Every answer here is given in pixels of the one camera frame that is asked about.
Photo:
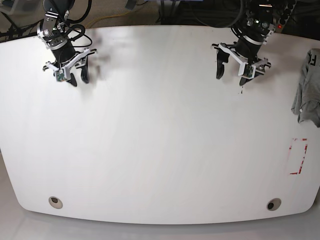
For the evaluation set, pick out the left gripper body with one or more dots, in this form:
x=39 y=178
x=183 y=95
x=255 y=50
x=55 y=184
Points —
x=251 y=34

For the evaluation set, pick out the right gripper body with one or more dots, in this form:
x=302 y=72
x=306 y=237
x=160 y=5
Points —
x=58 y=37

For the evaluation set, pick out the grey T-shirt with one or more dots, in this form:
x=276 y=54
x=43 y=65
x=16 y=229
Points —
x=306 y=103

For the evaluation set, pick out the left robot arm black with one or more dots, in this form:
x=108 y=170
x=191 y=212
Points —
x=255 y=9

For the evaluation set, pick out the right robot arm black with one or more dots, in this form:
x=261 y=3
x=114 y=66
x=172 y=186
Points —
x=63 y=7

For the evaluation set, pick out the black tripod stand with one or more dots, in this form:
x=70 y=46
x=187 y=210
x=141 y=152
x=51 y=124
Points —
x=16 y=32

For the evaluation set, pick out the white power strip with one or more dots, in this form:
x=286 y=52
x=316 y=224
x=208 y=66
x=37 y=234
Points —
x=284 y=9

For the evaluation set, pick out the red tape rectangle marking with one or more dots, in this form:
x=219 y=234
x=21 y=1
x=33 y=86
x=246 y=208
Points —
x=296 y=155

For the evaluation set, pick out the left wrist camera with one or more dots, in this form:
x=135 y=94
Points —
x=247 y=71

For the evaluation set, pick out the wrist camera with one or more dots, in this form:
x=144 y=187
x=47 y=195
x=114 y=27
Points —
x=247 y=71
x=60 y=75

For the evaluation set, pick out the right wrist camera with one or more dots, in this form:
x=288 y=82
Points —
x=60 y=75

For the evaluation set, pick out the left table cable grommet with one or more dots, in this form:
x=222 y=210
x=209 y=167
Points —
x=55 y=202

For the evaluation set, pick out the table cable grommet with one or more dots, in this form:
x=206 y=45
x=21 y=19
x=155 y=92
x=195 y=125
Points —
x=55 y=202
x=274 y=204

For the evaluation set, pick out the right table cable grommet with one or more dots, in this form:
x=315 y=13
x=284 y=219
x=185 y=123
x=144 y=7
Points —
x=274 y=204

